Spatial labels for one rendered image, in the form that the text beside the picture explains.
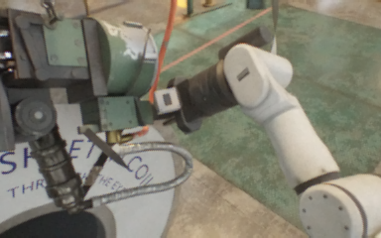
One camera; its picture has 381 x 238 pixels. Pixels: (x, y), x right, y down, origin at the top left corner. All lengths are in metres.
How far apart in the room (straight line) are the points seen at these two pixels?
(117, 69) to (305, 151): 0.33
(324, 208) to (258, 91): 0.18
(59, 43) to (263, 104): 0.33
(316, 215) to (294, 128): 0.13
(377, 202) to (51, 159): 0.48
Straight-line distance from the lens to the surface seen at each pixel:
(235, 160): 2.28
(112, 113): 0.58
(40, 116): 0.54
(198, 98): 0.60
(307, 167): 0.48
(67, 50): 0.56
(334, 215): 0.43
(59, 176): 0.60
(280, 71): 0.57
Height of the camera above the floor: 1.69
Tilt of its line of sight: 41 degrees down
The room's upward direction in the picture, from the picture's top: 1 degrees counter-clockwise
